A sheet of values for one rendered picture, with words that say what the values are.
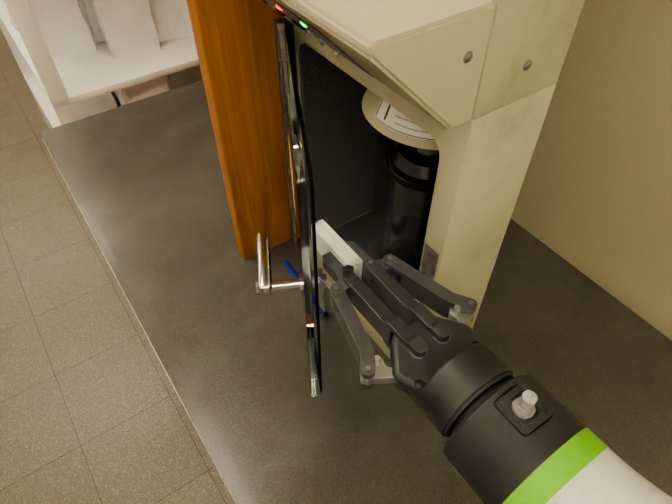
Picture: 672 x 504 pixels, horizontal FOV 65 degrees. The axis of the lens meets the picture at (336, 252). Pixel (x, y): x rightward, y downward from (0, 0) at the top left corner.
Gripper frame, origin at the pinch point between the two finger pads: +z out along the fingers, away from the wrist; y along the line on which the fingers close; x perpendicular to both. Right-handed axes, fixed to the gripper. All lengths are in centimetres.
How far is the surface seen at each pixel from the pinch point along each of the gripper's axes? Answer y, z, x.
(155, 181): 3, 64, 34
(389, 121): -13.4, 8.8, -5.3
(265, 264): 4.1, 8.4, 7.2
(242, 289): 1.1, 27.5, 34.0
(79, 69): 1, 126, 36
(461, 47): -8.4, -4.0, -20.5
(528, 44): -16.4, -4.0, -18.5
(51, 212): 28, 191, 128
